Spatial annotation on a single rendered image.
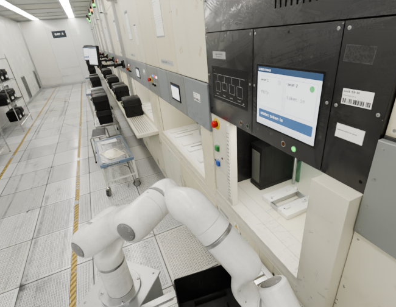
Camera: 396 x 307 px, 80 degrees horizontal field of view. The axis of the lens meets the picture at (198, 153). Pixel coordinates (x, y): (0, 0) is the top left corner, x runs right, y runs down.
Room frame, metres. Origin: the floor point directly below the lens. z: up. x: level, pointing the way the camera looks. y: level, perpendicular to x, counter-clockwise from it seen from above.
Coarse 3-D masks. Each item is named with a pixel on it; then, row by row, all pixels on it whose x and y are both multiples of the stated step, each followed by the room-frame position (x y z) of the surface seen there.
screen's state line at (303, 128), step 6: (264, 114) 0.85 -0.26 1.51; (270, 114) 0.82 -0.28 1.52; (276, 114) 0.79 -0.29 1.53; (270, 120) 0.82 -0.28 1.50; (276, 120) 0.79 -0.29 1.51; (282, 120) 0.76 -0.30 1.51; (288, 120) 0.73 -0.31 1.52; (288, 126) 0.73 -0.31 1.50; (294, 126) 0.71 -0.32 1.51; (300, 126) 0.68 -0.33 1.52; (306, 126) 0.66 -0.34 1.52; (300, 132) 0.68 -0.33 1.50; (306, 132) 0.66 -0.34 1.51
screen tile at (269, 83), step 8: (264, 80) 0.86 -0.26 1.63; (272, 80) 0.82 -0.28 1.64; (264, 88) 0.85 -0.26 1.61; (272, 88) 0.81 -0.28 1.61; (280, 88) 0.78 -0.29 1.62; (264, 96) 0.85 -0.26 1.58; (280, 96) 0.78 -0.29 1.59; (264, 104) 0.85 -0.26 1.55; (272, 104) 0.81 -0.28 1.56; (280, 104) 0.77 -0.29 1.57
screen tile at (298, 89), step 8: (288, 80) 0.75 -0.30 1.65; (288, 88) 0.74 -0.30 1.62; (296, 88) 0.71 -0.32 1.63; (304, 88) 0.69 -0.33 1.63; (304, 96) 0.68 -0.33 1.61; (312, 96) 0.66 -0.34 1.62; (288, 104) 0.74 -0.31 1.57; (296, 104) 0.71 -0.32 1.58; (312, 104) 0.65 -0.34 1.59; (288, 112) 0.74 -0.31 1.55; (296, 112) 0.71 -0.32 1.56; (304, 112) 0.68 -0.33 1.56; (312, 112) 0.65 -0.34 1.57; (312, 120) 0.65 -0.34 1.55
